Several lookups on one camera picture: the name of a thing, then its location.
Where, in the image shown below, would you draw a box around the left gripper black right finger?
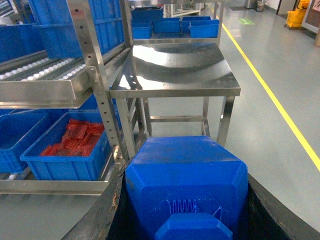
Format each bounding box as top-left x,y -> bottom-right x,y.
247,174 -> 320,240

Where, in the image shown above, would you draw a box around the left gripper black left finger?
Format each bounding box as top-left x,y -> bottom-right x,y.
63,163 -> 129,240

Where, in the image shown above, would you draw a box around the blue block part with knob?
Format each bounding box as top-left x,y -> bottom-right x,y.
125,136 -> 249,240

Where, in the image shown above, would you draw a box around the blue bin with red bags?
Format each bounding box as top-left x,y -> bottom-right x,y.
20,111 -> 111,181

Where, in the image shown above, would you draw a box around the blue plastic bin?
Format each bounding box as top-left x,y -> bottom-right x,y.
0,109 -> 66,175

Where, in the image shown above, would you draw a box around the steel shelf rack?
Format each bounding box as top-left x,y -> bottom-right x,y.
0,0 -> 133,196
120,0 -> 223,47

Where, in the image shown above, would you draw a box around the far steel shelf rack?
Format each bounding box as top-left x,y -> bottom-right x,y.
120,0 -> 223,47

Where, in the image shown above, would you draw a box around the red bubble wrap bags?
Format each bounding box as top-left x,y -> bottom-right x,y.
40,118 -> 105,157

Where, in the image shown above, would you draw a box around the steel table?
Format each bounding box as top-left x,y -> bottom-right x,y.
110,43 -> 241,146

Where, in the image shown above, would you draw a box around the yellow mop bucket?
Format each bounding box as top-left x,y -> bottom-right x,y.
286,0 -> 310,29

